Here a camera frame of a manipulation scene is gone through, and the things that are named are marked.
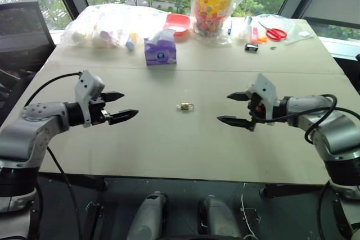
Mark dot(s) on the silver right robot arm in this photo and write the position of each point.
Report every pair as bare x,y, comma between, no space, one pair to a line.
329,127

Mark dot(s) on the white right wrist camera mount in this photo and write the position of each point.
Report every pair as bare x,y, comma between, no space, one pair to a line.
265,89

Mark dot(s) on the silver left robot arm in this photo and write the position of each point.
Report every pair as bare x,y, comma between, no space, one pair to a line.
33,133

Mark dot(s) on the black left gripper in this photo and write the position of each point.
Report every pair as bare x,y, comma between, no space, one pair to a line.
98,112

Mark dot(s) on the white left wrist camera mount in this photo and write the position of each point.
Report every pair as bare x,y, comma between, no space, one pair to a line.
87,85

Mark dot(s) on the small brass padlock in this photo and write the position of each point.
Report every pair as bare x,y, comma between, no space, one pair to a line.
186,106

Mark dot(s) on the clear flat plastic bag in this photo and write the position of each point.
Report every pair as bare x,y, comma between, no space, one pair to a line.
299,33

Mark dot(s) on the purple tissue box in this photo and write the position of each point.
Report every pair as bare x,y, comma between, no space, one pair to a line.
160,53

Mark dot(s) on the colourful cup in clear bag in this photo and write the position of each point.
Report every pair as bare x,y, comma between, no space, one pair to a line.
213,4

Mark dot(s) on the blue pen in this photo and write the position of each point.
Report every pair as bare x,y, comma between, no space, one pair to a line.
229,27

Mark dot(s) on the white plastic wrapped item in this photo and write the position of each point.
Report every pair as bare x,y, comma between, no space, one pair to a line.
244,30

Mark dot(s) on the red plastic bowl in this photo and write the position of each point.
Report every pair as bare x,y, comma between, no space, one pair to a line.
177,23

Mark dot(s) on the grey rounded robot leg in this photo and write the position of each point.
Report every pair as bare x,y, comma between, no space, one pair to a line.
147,217
219,217

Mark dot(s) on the black monitor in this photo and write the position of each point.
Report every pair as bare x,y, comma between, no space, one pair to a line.
22,26

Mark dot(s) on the black chair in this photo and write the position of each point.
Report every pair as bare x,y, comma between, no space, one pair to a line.
357,74

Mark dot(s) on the clear bag of white items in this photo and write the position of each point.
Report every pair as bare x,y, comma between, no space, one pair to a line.
107,26

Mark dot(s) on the small black box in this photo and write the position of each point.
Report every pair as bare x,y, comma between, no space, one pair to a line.
251,47

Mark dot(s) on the small orange piece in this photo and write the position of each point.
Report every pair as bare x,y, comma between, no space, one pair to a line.
262,40

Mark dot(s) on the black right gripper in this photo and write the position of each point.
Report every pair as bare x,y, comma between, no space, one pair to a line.
256,108

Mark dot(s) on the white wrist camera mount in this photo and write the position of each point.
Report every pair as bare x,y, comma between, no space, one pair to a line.
87,85
265,89

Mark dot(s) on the blue and yellow bottle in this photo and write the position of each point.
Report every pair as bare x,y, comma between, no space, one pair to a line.
130,41

